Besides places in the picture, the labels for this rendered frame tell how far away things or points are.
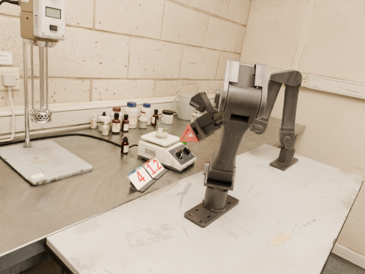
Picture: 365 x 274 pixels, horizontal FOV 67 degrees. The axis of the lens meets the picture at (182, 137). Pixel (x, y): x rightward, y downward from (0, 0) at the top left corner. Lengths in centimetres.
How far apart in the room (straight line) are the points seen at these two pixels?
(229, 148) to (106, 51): 96
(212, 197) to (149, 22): 112
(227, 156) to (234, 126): 11
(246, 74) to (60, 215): 56
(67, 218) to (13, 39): 76
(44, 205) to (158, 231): 30
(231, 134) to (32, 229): 50
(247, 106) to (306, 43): 179
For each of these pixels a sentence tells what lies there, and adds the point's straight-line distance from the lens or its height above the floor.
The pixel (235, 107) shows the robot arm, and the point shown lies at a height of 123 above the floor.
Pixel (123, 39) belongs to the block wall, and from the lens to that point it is 153.
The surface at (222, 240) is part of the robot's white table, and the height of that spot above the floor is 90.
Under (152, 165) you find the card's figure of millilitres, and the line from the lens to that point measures 98.
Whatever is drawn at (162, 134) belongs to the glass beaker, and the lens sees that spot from 105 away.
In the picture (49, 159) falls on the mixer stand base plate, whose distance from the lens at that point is 104.
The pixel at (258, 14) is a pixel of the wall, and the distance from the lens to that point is 252.
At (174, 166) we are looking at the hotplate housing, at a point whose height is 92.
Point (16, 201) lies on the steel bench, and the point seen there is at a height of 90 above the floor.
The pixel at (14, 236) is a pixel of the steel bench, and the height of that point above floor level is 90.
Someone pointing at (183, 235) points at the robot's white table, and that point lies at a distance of 71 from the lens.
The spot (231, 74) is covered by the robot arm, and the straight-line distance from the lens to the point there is 60.
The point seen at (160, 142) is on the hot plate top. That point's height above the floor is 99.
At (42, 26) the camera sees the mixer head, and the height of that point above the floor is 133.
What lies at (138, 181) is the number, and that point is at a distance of 89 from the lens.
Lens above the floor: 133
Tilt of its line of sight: 18 degrees down
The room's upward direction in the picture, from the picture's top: 9 degrees clockwise
